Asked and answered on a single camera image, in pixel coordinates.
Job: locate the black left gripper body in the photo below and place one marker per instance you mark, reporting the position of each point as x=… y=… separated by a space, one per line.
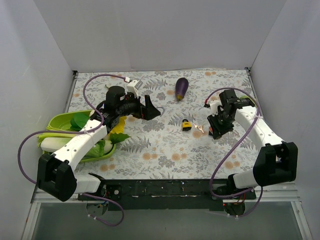
x=144 y=110

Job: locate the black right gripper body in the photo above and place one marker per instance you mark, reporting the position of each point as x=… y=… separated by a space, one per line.
x=221 y=124

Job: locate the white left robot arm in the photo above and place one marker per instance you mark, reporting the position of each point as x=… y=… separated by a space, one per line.
x=55 y=174

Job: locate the large brass padlock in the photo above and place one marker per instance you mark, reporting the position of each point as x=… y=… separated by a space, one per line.
x=161 y=109

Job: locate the purple eggplant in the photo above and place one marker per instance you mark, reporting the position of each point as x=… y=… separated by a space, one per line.
x=181 y=87

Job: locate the yellow padlock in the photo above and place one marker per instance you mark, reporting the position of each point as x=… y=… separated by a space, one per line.
x=186 y=125

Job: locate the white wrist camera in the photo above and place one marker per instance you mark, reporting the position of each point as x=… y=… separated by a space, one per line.
x=213 y=106
x=133 y=86

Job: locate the green bok choy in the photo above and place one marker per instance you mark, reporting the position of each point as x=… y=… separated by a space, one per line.
x=65 y=122

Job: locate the green tray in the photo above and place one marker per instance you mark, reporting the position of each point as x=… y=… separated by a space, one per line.
x=90 y=159

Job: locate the yellow padlock keys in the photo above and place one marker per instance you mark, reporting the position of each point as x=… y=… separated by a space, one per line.
x=199 y=127

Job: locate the green lettuce leaf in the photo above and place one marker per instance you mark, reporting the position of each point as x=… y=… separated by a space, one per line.
x=97 y=151

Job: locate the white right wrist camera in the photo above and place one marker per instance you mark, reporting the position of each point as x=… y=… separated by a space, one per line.
x=213 y=106

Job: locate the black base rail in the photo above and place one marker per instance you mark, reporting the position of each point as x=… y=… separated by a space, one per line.
x=160 y=194

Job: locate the aluminium frame rail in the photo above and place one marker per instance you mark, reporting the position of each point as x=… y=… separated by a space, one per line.
x=283 y=192

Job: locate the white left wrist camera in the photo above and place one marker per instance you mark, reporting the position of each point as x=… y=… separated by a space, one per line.
x=133 y=86

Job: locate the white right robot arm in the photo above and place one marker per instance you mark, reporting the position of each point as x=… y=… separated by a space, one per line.
x=277 y=159

